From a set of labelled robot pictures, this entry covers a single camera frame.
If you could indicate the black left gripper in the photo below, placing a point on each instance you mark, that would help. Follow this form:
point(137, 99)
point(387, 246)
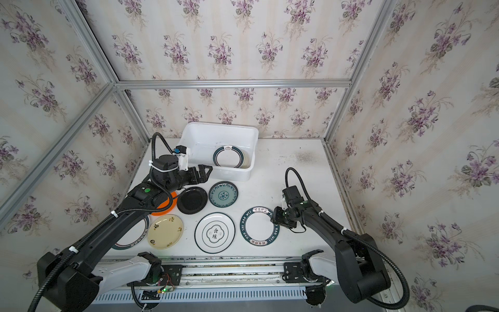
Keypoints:
point(203, 177)

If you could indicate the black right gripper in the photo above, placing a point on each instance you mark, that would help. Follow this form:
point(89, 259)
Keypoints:
point(279, 216)

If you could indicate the white plate green red rim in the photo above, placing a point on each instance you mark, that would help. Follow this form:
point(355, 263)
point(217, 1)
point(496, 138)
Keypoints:
point(229, 156)

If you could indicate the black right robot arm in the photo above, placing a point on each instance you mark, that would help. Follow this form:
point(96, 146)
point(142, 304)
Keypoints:
point(359, 271)

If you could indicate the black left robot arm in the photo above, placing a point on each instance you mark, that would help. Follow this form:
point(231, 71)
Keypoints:
point(67, 279)

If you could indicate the white plastic bin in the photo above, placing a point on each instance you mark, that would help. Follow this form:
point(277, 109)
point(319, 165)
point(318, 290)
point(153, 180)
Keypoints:
point(204, 138)

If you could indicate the orange plate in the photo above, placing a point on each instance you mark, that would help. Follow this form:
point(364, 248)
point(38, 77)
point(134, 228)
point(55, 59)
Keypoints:
point(166, 206)

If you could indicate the teal blue floral plate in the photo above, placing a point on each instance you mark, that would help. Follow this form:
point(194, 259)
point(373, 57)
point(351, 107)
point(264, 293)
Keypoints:
point(223, 194)

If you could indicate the white plate green lettered rim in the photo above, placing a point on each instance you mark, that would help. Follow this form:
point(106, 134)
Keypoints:
point(257, 228)

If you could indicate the white plate black rim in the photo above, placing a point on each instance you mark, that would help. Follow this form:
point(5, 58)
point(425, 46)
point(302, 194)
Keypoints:
point(215, 233)

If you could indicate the yellowish cream plate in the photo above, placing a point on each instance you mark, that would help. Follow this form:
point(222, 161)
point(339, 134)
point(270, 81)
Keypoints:
point(165, 232)

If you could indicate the white green rim plate left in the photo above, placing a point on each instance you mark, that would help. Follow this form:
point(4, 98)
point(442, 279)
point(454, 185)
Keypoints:
point(134, 236)

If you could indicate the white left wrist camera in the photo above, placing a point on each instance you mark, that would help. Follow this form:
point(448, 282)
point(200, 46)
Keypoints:
point(182, 153)

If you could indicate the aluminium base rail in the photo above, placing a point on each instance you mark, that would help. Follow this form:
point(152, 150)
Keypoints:
point(225, 280)

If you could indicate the aluminium frame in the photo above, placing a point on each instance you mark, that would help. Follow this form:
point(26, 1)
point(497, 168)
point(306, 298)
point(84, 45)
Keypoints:
point(84, 84)

